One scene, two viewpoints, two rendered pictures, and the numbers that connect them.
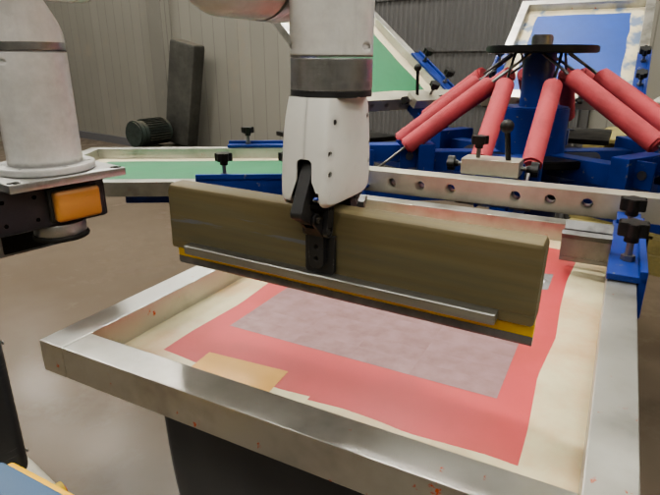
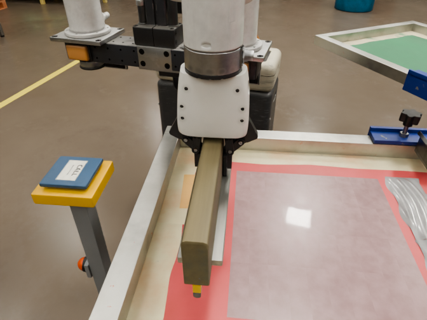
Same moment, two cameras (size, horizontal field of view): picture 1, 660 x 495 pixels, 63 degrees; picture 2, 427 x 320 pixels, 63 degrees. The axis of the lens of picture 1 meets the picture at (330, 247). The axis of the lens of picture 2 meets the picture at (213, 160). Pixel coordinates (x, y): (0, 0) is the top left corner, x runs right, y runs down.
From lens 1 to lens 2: 0.55 m
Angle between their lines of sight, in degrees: 61
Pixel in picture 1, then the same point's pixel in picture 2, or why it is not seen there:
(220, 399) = (143, 191)
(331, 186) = (184, 124)
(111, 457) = not seen: hidden behind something
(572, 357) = not seen: outside the picture
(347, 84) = (191, 68)
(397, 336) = (276, 245)
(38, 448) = not seen: hidden behind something
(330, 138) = (181, 97)
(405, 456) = (119, 268)
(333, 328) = (263, 211)
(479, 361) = (271, 300)
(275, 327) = (246, 187)
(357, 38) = (196, 39)
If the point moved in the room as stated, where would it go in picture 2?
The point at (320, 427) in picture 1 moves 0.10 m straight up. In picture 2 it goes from (133, 230) to (123, 184)
